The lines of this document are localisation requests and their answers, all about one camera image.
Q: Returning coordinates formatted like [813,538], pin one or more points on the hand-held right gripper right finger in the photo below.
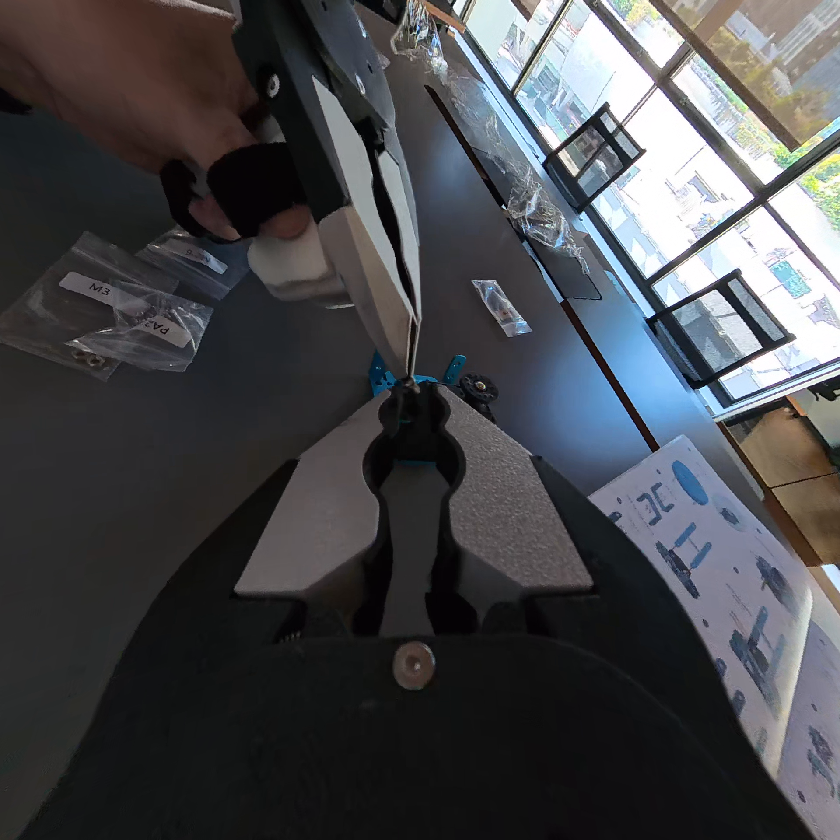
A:
[518,525]

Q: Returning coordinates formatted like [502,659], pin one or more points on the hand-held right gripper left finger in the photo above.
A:
[315,525]

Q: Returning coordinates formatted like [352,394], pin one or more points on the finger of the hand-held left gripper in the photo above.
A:
[403,216]
[367,249]

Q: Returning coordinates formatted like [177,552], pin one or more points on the blue metal bracket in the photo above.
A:
[417,439]

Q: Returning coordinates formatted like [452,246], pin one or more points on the black servo motor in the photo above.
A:
[478,388]

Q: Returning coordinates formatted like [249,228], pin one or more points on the dark brown desk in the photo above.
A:
[164,459]

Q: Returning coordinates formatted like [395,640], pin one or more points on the person's left hand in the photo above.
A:
[131,72]

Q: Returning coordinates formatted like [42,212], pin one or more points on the pile of clear plastic wrap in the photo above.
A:
[544,216]

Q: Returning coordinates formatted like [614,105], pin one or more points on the grey office table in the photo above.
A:
[663,394]

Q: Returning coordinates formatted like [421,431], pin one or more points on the black mesh office chair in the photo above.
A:
[722,334]
[594,157]

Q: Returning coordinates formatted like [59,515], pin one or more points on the white printed instruction manual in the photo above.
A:
[722,558]

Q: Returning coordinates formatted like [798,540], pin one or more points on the group of small clear bags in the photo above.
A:
[98,308]

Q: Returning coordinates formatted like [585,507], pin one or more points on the large glass window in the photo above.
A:
[689,197]

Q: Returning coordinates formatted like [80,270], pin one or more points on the beige roller blind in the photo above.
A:
[774,59]

